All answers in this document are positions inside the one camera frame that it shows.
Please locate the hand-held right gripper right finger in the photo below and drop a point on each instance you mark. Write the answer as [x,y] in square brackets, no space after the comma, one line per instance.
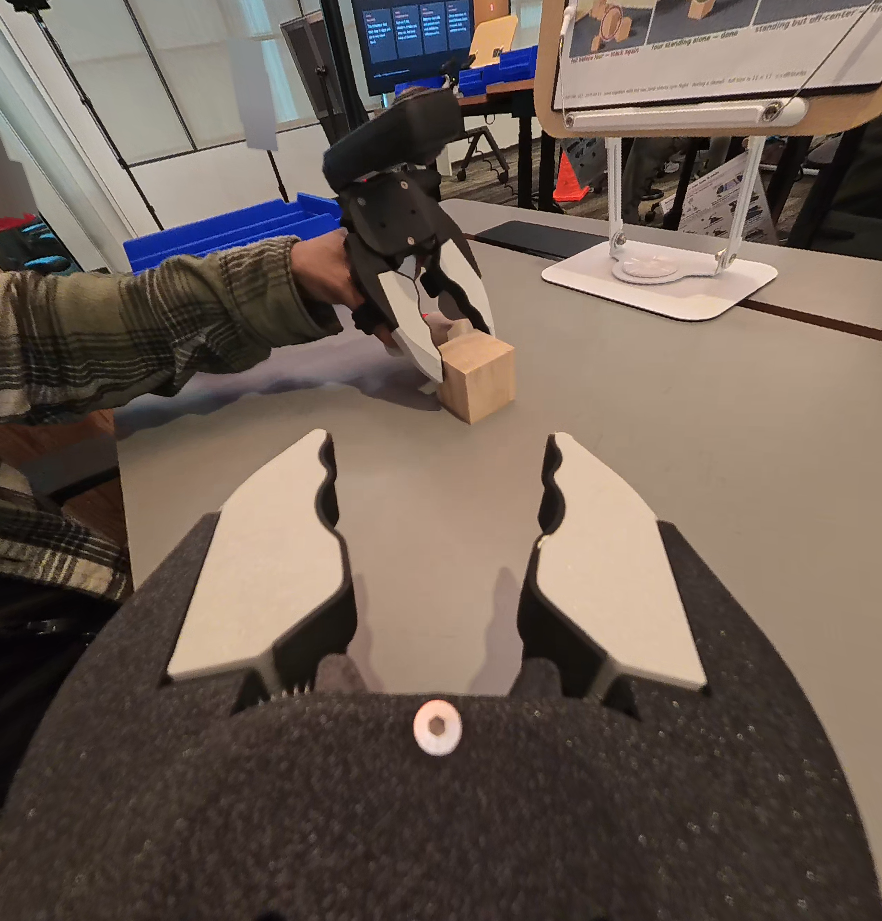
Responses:
[620,575]

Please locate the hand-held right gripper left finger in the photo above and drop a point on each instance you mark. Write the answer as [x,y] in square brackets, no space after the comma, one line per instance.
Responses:
[261,561]

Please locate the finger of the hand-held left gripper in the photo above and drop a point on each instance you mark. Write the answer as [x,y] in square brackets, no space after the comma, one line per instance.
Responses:
[466,288]
[412,324]

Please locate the small natural wooden cube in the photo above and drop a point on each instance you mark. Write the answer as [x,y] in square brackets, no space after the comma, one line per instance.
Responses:
[461,332]

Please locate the large natural wooden cube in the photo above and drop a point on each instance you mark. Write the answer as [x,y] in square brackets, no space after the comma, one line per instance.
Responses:
[477,381]

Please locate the person's left hand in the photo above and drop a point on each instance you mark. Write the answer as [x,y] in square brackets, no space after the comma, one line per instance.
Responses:
[325,270]

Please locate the black flat tablet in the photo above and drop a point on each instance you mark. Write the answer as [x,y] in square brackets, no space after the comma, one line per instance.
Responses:
[534,239]

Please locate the orange traffic cone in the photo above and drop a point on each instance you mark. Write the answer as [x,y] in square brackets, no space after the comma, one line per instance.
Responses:
[572,183]

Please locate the small blue bin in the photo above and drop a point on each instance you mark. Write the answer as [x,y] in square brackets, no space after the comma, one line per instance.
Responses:
[473,80]
[513,65]

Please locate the background table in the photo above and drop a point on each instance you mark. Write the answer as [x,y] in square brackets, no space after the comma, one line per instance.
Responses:
[498,97]

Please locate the dark grey panel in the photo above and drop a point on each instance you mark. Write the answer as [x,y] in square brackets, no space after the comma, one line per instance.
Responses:
[308,65]

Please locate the blue plastic bin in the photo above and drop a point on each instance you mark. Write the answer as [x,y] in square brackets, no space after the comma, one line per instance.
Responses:
[218,230]

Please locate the light wooden board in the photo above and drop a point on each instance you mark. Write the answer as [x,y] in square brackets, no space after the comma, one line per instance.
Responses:
[492,39]

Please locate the person's plaid shirt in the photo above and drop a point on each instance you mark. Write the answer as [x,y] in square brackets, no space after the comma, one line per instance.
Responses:
[38,532]

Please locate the white stand with wooden board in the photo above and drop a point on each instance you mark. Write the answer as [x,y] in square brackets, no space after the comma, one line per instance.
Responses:
[700,291]

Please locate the person's dark trousers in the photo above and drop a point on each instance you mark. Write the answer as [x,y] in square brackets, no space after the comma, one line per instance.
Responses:
[23,683]

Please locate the printed leaflet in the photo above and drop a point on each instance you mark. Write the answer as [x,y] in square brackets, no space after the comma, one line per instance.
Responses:
[721,201]

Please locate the printed instruction sheet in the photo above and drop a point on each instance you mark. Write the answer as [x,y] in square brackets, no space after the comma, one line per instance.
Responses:
[700,72]

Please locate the teal office chair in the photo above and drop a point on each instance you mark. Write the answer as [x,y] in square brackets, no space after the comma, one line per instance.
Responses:
[31,244]

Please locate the dark wall monitor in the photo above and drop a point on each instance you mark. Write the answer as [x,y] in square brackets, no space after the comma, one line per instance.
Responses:
[412,43]

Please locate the black table bracket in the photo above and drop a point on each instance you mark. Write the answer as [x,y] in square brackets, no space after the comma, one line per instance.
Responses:
[67,468]

